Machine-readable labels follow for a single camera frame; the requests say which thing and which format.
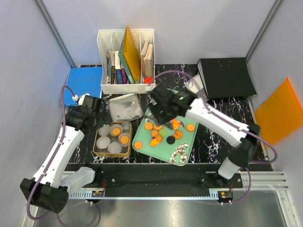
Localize round dotted orange biscuit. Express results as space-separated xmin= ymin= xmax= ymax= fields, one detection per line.
xmin=186 ymin=123 xmax=195 ymax=132

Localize bear print tin lid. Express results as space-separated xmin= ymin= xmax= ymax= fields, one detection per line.
xmin=107 ymin=93 xmax=143 ymax=122

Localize black sandwich cookie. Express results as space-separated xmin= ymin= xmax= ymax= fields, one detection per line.
xmin=166 ymin=136 xmax=176 ymax=145

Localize orange biscuit top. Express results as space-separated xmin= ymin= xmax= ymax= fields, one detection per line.
xmin=120 ymin=135 xmax=129 ymax=144

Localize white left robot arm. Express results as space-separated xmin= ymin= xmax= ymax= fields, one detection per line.
xmin=20 ymin=94 xmax=111 ymax=213

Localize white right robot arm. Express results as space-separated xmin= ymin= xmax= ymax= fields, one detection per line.
xmin=148 ymin=84 xmax=260 ymax=188

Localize orange fish shaped cookie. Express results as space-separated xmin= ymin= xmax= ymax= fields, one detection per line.
xmin=171 ymin=119 xmax=179 ymax=130

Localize white paper cup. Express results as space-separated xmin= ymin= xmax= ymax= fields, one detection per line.
xmin=96 ymin=136 xmax=111 ymax=149
xmin=107 ymin=142 xmax=122 ymax=154
xmin=98 ymin=124 xmax=110 ymax=137

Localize green sandwich cookie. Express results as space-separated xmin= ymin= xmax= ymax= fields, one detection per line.
xmin=159 ymin=129 xmax=167 ymax=137

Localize orange cookie in tin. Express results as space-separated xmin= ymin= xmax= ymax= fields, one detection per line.
xmin=111 ymin=127 xmax=122 ymax=137

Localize orange flower swirl cookie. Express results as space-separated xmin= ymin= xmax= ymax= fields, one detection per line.
xmin=173 ymin=131 xmax=183 ymax=140

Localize red small box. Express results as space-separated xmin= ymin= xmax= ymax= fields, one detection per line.
xmin=144 ymin=78 xmax=154 ymax=84

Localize clear plastic bag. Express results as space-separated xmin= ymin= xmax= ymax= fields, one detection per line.
xmin=185 ymin=73 xmax=209 ymax=102

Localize gold cookie tin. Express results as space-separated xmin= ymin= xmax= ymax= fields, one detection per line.
xmin=93 ymin=122 xmax=132 ymax=157

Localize blue folder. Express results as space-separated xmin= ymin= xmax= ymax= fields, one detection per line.
xmin=66 ymin=67 xmax=103 ymax=97

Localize mint green floral tray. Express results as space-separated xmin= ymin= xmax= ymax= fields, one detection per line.
xmin=131 ymin=87 xmax=205 ymax=165

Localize orange star cookie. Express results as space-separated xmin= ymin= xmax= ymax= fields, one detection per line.
xmin=150 ymin=139 xmax=159 ymax=147

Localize dark books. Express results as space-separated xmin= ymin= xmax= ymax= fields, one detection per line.
xmin=106 ymin=49 xmax=128 ymax=85

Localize round orange cookie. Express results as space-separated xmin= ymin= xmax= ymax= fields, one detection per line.
xmin=134 ymin=141 xmax=143 ymax=149

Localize beige books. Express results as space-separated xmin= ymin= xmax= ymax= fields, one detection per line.
xmin=140 ymin=40 xmax=153 ymax=78

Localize black binder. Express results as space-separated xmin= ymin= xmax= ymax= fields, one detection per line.
xmin=197 ymin=57 xmax=257 ymax=99

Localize white file organizer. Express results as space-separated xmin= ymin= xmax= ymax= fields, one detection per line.
xmin=97 ymin=29 xmax=155 ymax=95

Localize yellow green folder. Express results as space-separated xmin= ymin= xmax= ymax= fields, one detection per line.
xmin=118 ymin=25 xmax=141 ymax=84

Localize orange plastic folder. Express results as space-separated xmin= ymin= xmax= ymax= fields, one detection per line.
xmin=255 ymin=77 xmax=303 ymax=145

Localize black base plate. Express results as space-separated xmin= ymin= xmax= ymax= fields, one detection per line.
xmin=93 ymin=163 xmax=243 ymax=199

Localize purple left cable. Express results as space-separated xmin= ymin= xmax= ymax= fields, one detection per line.
xmin=26 ymin=85 xmax=100 ymax=227

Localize purple cable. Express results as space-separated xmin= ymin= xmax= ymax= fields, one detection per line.
xmin=26 ymin=85 xmax=100 ymax=227
xmin=148 ymin=70 xmax=278 ymax=205

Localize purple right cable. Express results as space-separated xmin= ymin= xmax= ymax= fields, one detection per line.
xmin=148 ymin=70 xmax=278 ymax=205

